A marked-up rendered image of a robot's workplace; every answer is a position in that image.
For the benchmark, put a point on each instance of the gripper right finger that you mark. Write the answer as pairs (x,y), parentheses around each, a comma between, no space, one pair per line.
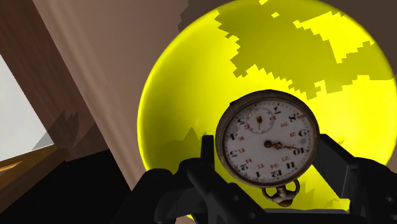
(356,183)

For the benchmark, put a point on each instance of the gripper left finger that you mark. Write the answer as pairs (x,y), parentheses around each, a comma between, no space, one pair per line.
(198,189)

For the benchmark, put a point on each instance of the silver pocket watch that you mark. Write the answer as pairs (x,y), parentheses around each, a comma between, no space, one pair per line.
(266,139)

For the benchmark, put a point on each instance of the yellow round plate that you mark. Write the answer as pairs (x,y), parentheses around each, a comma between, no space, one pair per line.
(192,93)

